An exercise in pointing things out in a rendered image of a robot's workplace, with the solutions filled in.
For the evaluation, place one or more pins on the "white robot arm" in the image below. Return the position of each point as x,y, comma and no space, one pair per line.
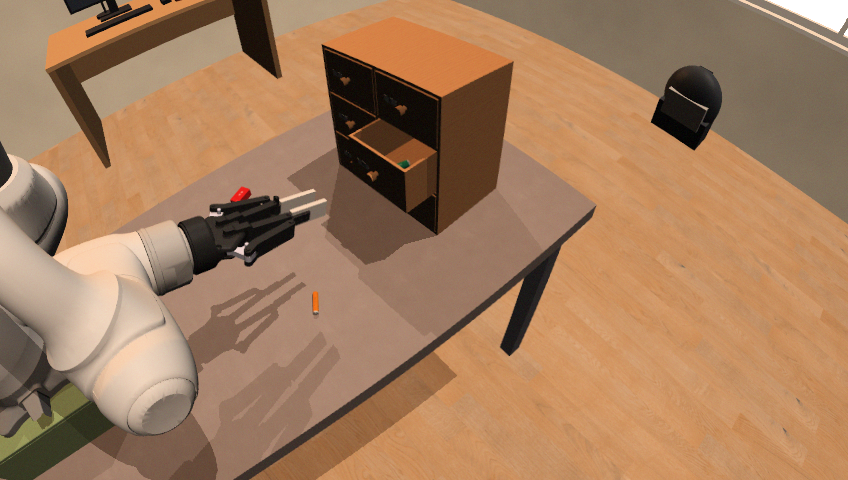
107,335

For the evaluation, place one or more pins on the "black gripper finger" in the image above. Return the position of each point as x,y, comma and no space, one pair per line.
277,230
251,210

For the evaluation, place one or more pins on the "dark brown drawer front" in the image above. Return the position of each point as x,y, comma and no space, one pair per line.
344,149
405,188
356,76
426,212
420,108
347,114

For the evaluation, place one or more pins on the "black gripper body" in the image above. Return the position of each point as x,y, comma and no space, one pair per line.
209,249

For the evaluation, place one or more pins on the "red nine-volt battery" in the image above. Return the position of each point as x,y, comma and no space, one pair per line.
242,194

